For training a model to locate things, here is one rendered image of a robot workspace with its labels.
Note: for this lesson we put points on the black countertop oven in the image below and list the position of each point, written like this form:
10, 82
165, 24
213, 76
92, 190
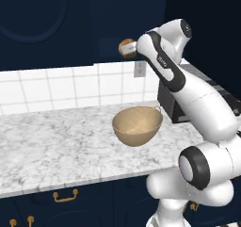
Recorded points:
168, 106

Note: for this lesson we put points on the navy drawer front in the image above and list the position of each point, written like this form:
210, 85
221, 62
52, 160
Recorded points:
88, 205

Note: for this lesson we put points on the tall navy cabinet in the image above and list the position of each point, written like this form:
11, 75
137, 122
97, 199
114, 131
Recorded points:
216, 33

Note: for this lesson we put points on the round brown cabinet knob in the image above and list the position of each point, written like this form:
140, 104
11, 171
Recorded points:
125, 42

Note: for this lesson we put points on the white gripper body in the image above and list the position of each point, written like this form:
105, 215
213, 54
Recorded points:
129, 49

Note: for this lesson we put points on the tan woven basket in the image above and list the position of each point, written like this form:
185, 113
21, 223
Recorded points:
138, 127

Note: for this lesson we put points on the grey wall outlet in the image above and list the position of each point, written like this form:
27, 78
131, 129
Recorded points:
140, 69

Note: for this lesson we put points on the navy lower cabinet door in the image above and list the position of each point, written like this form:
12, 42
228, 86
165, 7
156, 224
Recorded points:
131, 202

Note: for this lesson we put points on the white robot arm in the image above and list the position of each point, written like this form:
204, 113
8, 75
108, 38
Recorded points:
200, 111

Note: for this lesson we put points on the navy cabinet door plain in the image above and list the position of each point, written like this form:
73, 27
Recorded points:
125, 14

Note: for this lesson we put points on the small brass knob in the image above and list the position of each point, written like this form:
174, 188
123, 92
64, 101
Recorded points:
12, 223
30, 220

